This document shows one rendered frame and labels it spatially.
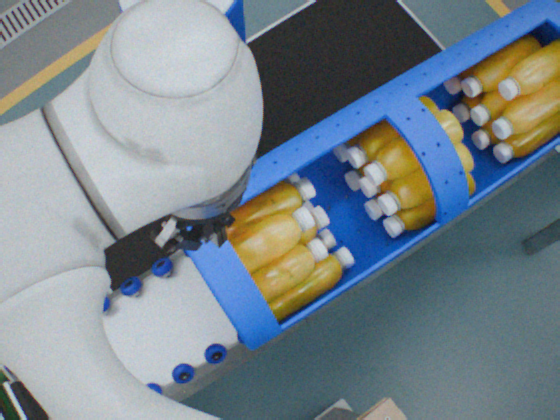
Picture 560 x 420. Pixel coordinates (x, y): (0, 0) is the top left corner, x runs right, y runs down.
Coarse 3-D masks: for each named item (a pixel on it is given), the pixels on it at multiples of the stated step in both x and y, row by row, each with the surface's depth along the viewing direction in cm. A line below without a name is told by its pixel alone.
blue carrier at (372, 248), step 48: (480, 48) 113; (384, 96) 112; (432, 96) 133; (288, 144) 112; (336, 144) 107; (432, 144) 106; (336, 192) 131; (480, 192) 123; (336, 240) 129; (384, 240) 125; (240, 288) 100; (336, 288) 118; (240, 336) 104
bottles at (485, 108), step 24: (480, 96) 130; (480, 120) 125; (552, 120) 124; (480, 144) 130; (504, 144) 125; (528, 144) 123; (360, 168) 127; (384, 192) 125; (312, 216) 118; (408, 216) 119; (432, 216) 120; (336, 264) 117; (312, 288) 115; (288, 312) 116
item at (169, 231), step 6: (168, 222) 58; (174, 222) 58; (168, 228) 58; (174, 228) 58; (162, 234) 59; (168, 234) 59; (174, 234) 59; (156, 240) 59; (162, 240) 59; (180, 240) 60; (162, 246) 59
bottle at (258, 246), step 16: (256, 224) 110; (272, 224) 108; (288, 224) 108; (240, 240) 107; (256, 240) 107; (272, 240) 107; (288, 240) 108; (240, 256) 106; (256, 256) 106; (272, 256) 108
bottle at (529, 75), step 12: (552, 48) 117; (528, 60) 117; (540, 60) 116; (552, 60) 116; (516, 72) 117; (528, 72) 116; (540, 72) 116; (552, 72) 117; (516, 84) 116; (528, 84) 116; (540, 84) 117
